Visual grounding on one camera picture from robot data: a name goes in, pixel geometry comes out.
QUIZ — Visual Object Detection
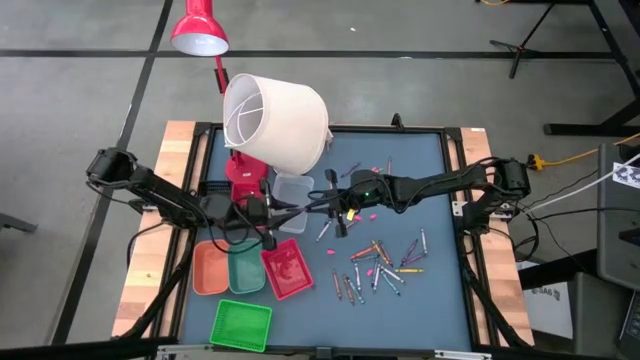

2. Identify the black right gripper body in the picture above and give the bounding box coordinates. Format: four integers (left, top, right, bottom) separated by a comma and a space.
324, 168, 399, 239

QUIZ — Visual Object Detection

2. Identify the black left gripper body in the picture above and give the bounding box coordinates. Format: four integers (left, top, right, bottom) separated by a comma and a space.
232, 192, 276, 236

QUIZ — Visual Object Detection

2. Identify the clear plastic bin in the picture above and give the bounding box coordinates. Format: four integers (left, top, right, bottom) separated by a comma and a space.
271, 172, 316, 235

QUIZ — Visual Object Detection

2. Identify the black plastic basket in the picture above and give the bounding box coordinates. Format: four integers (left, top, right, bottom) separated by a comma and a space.
198, 179, 234, 197

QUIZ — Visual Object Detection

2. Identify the orange crayon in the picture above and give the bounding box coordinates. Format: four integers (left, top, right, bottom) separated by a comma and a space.
349, 245, 378, 261

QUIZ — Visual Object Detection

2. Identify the teal plastic bin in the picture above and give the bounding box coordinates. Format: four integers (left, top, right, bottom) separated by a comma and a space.
227, 237, 267, 295

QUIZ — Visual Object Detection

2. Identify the orange plastic bin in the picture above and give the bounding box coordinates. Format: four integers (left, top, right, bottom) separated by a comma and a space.
192, 239, 231, 297

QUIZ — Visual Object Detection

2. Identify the table lamp with white shade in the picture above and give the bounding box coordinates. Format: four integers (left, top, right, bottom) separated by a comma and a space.
222, 73, 334, 177

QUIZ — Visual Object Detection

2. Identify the teal crayon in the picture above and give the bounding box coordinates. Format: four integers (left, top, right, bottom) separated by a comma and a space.
380, 272, 402, 298
346, 277, 367, 306

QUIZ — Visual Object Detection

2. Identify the wooden side board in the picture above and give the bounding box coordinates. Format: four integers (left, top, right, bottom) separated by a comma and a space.
111, 119, 197, 339
458, 126, 535, 347

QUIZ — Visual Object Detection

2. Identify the green plastic basket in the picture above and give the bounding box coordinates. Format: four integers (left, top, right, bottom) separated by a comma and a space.
208, 298, 274, 354

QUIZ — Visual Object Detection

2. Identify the red desk lamp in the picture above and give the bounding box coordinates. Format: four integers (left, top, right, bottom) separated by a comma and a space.
169, 0, 270, 185

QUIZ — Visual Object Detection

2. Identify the black desk leg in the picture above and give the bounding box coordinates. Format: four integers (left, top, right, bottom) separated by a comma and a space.
543, 0, 640, 137

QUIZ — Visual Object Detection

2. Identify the black bar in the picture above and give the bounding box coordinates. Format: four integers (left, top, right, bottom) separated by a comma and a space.
0, 337, 179, 360

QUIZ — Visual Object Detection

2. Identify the grey chair leg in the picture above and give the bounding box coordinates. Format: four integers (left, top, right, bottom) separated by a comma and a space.
0, 211, 39, 235

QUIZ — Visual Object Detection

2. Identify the black tripod stand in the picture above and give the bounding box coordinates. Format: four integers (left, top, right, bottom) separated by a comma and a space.
488, 0, 559, 80

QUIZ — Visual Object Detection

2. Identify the grey cabinet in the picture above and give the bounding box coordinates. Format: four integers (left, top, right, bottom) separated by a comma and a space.
596, 142, 640, 292

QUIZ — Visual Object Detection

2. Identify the printed marker paper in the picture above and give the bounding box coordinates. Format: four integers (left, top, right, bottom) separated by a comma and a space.
611, 161, 640, 191

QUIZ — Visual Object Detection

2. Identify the dark keyboard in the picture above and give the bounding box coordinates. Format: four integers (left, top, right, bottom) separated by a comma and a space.
616, 289, 640, 360

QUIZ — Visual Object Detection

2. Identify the black table frame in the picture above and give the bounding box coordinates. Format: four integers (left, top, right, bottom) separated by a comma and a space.
152, 121, 501, 359

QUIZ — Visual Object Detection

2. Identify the black cable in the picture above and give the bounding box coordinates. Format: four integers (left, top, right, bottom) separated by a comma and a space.
519, 204, 601, 224
126, 219, 166, 271

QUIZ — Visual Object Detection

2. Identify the silver bracket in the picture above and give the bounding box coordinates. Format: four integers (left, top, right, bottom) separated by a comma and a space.
155, 343, 214, 360
433, 349, 494, 360

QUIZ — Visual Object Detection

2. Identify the yellow extension cord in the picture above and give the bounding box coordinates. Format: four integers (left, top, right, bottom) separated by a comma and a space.
527, 132, 640, 170

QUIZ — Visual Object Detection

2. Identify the white cable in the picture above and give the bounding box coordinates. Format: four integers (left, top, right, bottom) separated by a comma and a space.
524, 152, 640, 215

